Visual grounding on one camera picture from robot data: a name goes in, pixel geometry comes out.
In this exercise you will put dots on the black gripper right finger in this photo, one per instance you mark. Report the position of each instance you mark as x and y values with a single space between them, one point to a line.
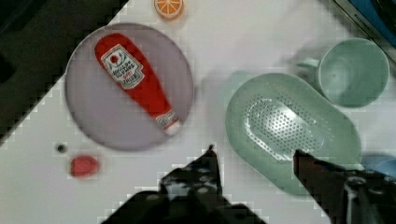
347 196

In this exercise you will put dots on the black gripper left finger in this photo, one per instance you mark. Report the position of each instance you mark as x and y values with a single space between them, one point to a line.
203 172

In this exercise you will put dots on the blue cup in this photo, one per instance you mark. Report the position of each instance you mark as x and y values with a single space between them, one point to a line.
381 163

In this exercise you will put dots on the red strawberry toy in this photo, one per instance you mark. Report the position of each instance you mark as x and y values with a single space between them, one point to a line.
83 166

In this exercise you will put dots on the grey round plate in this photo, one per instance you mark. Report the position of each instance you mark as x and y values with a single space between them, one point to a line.
108 115

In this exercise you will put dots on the green mug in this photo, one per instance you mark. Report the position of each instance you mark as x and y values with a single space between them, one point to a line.
352 73

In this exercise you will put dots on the red ketchup bottle toy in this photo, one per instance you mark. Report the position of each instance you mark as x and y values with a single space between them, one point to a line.
126 64

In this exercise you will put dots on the orange slice toy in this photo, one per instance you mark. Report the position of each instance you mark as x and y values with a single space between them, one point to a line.
169 9

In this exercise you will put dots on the silver toaster oven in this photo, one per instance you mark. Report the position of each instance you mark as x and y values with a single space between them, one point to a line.
377 20

